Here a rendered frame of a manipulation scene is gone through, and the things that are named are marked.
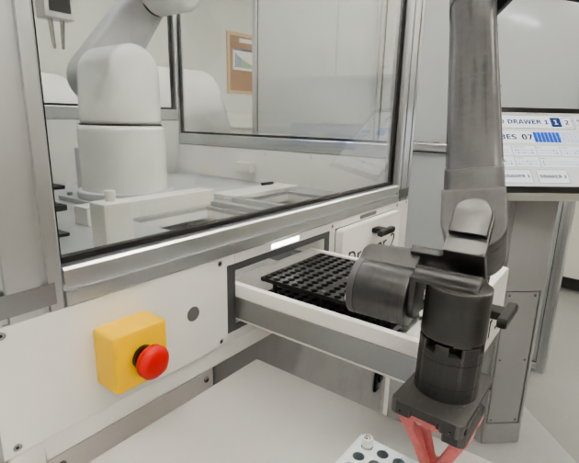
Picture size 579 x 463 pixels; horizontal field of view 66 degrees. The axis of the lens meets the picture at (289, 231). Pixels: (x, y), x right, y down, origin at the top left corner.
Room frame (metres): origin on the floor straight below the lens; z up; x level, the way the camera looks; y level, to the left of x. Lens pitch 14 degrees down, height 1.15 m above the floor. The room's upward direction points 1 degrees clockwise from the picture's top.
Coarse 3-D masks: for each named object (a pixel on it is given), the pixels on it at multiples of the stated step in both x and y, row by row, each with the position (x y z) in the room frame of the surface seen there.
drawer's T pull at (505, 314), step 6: (492, 306) 0.55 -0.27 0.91; (498, 306) 0.55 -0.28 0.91; (510, 306) 0.55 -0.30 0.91; (516, 306) 0.55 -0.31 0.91; (492, 312) 0.54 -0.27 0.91; (498, 312) 0.53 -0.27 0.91; (504, 312) 0.53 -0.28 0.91; (510, 312) 0.53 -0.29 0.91; (516, 312) 0.55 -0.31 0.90; (492, 318) 0.54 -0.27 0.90; (498, 318) 0.51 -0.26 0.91; (504, 318) 0.51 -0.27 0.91; (510, 318) 0.52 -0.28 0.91; (498, 324) 0.51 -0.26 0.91; (504, 324) 0.51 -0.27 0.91
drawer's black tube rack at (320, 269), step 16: (320, 256) 0.80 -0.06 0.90; (336, 256) 0.80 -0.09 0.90; (272, 272) 0.70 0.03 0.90; (288, 272) 0.70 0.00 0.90; (304, 272) 0.71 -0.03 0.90; (320, 272) 0.71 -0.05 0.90; (336, 272) 0.71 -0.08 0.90; (272, 288) 0.70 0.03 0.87; (288, 288) 0.70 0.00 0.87; (304, 288) 0.64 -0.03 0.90; (320, 288) 0.64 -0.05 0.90; (336, 288) 0.64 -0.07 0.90; (320, 304) 0.62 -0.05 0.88; (336, 304) 0.64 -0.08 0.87; (368, 320) 0.59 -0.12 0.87
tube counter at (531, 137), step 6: (522, 132) 1.38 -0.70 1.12; (528, 132) 1.38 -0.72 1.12; (534, 132) 1.38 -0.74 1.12; (540, 132) 1.38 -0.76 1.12; (546, 132) 1.38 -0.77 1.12; (552, 132) 1.38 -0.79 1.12; (558, 132) 1.39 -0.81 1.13; (564, 132) 1.39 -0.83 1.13; (570, 132) 1.39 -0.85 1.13; (576, 132) 1.39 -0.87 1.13; (522, 138) 1.36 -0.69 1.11; (528, 138) 1.36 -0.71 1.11; (534, 138) 1.37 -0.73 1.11; (540, 138) 1.37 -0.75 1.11; (546, 138) 1.37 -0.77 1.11; (552, 138) 1.37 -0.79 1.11; (558, 138) 1.37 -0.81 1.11; (564, 138) 1.37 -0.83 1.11; (570, 138) 1.38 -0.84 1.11; (576, 138) 1.38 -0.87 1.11
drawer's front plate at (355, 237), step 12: (384, 216) 1.04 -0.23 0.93; (396, 216) 1.10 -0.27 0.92; (348, 228) 0.91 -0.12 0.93; (360, 228) 0.95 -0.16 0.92; (396, 228) 1.10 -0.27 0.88; (336, 240) 0.89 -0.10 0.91; (348, 240) 0.90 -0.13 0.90; (360, 240) 0.95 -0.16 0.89; (372, 240) 1.00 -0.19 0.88; (384, 240) 1.05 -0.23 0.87; (396, 240) 1.11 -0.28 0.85; (336, 252) 0.89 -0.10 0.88; (348, 252) 0.91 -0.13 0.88
